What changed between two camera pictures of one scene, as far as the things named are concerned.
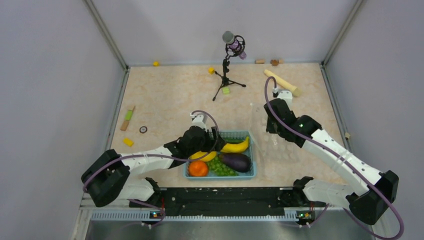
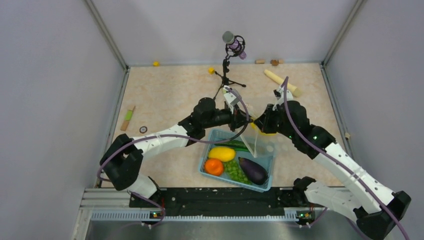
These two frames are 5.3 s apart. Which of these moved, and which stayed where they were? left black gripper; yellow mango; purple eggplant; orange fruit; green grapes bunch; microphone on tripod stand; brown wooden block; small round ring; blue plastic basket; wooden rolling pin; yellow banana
Moved: green grapes bunch; yellow mango; orange fruit; left black gripper; blue plastic basket; purple eggplant; yellow banana
Stayed: microphone on tripod stand; wooden rolling pin; brown wooden block; small round ring
